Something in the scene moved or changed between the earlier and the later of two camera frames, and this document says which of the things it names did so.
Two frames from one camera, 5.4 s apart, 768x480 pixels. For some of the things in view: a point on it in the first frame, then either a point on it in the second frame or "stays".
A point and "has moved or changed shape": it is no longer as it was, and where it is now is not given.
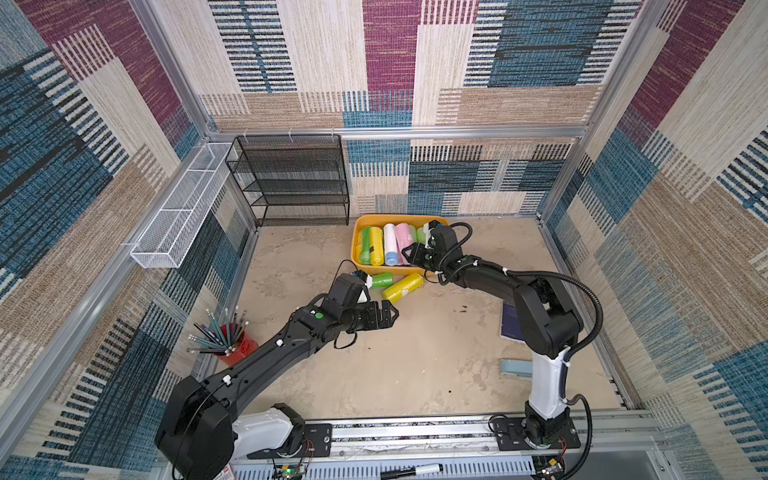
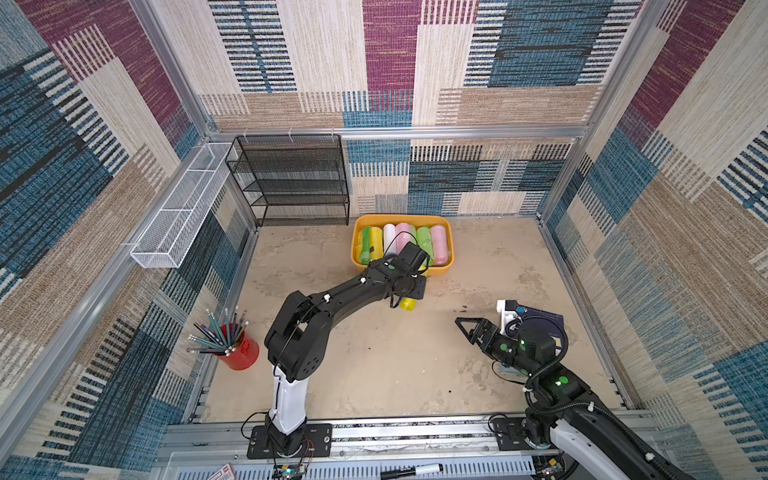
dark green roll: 365,253 stays
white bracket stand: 442,237 → 509,311
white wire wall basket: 164,240 stays
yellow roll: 403,287 has moved or changed shape
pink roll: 403,240 stays
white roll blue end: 391,256 stays
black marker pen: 409,471 stays
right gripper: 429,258 → 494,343
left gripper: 375,322 → 422,283
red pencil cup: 229,341 stays
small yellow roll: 376,240 stays
